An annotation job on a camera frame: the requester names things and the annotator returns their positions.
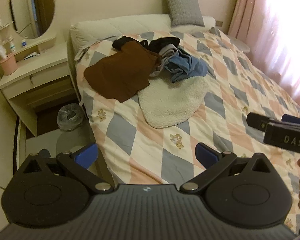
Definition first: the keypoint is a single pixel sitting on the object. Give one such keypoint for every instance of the brown garment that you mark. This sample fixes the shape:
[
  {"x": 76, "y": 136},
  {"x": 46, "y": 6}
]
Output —
[{"x": 122, "y": 75}]

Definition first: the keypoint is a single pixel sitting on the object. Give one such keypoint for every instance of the pink curtain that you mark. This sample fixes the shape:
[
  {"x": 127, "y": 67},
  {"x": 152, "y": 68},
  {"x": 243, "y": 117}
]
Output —
[{"x": 271, "y": 28}]

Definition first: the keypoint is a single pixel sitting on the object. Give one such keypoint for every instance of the grey garment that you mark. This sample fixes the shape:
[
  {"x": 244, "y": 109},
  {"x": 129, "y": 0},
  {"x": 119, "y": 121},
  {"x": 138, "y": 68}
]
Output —
[{"x": 166, "y": 53}]

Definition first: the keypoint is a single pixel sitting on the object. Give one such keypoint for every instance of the cream dressing table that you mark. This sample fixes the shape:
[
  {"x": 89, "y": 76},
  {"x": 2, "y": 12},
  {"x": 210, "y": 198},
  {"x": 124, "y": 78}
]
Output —
[{"x": 42, "y": 77}]

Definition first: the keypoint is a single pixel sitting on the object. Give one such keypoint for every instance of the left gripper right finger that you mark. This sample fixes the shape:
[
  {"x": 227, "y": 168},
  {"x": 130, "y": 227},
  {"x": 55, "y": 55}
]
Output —
[{"x": 216, "y": 164}]

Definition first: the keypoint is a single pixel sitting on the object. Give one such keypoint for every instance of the black garment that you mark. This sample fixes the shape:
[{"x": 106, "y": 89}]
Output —
[{"x": 154, "y": 46}]

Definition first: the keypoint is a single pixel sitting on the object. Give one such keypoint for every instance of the diamond patterned quilt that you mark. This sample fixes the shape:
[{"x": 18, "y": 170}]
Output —
[{"x": 151, "y": 137}]

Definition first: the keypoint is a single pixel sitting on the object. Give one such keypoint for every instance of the white fleece garment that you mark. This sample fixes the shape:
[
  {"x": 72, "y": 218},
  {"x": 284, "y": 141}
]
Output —
[{"x": 166, "y": 104}]

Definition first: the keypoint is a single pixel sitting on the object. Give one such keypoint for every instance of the oval mirror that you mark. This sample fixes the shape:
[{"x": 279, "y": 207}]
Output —
[{"x": 31, "y": 18}]

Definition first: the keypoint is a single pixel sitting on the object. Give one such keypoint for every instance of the grey knitted pillow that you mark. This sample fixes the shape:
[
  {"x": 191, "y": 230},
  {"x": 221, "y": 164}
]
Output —
[{"x": 185, "y": 12}]

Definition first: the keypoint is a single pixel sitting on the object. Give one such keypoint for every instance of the grey stool seat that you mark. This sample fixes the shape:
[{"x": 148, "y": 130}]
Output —
[{"x": 240, "y": 45}]

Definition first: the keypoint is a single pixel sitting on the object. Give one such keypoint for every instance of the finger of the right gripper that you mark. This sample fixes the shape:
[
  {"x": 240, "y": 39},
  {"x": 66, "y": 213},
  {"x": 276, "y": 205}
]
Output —
[
  {"x": 258, "y": 121},
  {"x": 291, "y": 119}
]

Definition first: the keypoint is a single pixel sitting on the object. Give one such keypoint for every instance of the pink tissue holder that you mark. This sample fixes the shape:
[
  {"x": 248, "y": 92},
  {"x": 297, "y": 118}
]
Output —
[{"x": 7, "y": 62}]

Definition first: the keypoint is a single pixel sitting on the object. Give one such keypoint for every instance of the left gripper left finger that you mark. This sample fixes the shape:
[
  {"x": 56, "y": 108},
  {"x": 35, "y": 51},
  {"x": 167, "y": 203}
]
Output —
[{"x": 77, "y": 164}]

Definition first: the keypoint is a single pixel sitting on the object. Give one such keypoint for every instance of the white bottle blue label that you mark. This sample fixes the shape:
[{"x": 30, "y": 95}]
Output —
[{"x": 12, "y": 47}]

